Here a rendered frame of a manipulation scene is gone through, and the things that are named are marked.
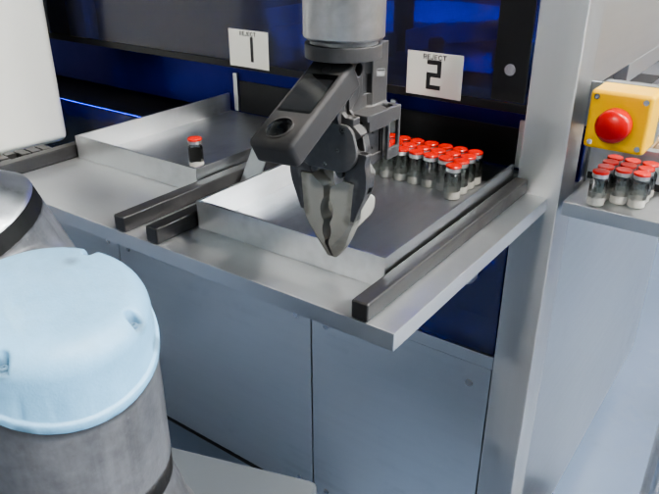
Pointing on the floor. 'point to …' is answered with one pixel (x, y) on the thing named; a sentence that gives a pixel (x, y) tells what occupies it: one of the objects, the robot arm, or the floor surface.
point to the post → (538, 233)
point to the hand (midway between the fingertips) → (329, 247)
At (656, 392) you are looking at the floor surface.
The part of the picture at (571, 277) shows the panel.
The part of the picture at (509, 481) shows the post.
